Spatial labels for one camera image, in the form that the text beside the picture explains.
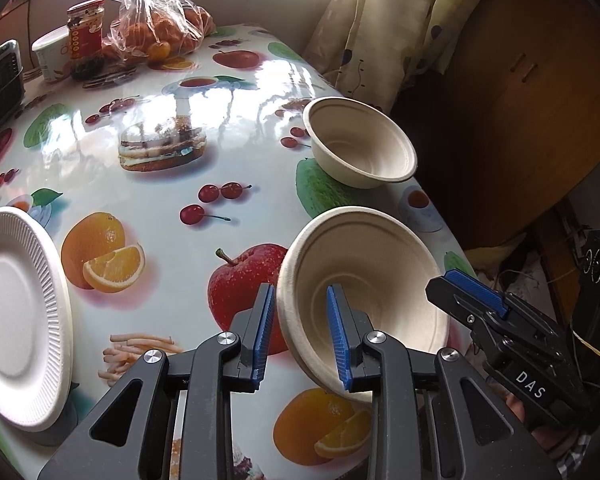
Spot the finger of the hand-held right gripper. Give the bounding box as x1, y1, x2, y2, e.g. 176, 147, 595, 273
426, 269, 600, 432

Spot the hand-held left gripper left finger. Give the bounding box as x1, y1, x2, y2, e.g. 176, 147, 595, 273
37, 283, 277, 480

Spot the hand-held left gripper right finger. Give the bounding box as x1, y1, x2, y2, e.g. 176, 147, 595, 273
326, 284, 561, 480

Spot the beige paper bowl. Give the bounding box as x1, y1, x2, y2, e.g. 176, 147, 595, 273
302, 97, 418, 190
276, 206, 451, 405

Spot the ribbed paper plate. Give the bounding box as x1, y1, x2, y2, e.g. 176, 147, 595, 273
0, 207, 75, 433

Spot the person's right forearm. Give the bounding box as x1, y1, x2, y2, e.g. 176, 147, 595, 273
550, 435, 598, 476

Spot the person's right hand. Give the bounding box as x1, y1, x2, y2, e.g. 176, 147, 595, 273
505, 396, 590, 457

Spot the food printed tablecloth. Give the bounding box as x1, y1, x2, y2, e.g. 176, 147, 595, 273
0, 22, 481, 480

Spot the brown wooden cabinet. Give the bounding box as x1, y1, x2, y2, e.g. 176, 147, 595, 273
390, 0, 600, 253

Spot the cream patterned curtain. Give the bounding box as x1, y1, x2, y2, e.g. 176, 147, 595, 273
302, 0, 506, 116

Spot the plastic bag of oranges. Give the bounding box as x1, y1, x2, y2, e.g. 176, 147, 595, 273
60, 0, 218, 68

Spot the white paper cup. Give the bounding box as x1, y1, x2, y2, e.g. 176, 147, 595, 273
31, 30, 76, 85

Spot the red label glass jar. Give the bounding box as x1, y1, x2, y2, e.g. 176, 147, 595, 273
66, 0, 107, 81

